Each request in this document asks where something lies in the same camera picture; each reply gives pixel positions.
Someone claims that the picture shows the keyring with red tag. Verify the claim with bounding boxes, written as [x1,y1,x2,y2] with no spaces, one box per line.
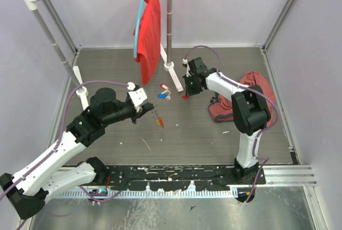
[151,109,165,129]

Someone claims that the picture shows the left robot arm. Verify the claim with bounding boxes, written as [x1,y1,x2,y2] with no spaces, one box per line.
[1,86,154,220]

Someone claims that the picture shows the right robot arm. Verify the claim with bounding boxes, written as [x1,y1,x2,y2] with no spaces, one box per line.
[182,57,271,184]

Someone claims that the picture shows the key with blue tag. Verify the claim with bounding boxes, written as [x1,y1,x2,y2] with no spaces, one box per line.
[158,93,170,100]

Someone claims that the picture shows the key with red tag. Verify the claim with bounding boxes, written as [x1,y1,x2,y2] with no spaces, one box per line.
[160,83,170,94]

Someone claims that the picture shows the crumpled red shirt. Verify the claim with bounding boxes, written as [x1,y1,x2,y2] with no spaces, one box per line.
[208,71,276,122]

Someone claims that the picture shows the red shirt on hanger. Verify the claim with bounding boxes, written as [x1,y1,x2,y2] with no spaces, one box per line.
[135,0,161,85]

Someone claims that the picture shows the blue hanger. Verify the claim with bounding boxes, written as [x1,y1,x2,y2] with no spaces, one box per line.
[133,0,144,58]

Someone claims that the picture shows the clothes rack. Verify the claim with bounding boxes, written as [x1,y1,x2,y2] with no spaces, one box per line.
[24,0,183,103]

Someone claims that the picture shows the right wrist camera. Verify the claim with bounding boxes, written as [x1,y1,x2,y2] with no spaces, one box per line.
[182,59,193,79]

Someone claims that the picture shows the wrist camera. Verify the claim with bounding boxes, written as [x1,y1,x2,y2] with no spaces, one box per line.
[182,59,193,79]
[128,88,148,108]

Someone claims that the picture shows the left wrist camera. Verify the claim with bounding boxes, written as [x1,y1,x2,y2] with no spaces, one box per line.
[128,88,148,108]

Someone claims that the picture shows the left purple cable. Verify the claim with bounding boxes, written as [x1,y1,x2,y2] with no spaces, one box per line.
[0,80,134,229]

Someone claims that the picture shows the purple cable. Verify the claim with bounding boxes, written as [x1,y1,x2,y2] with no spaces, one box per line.
[0,80,134,229]
[184,45,278,204]

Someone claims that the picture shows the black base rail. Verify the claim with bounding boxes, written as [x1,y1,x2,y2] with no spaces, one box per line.
[77,164,268,192]

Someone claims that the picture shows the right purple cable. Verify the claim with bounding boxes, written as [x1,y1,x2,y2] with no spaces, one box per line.
[184,45,278,204]

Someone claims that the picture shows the grey cable duct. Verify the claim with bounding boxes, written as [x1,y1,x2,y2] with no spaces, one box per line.
[56,187,238,199]

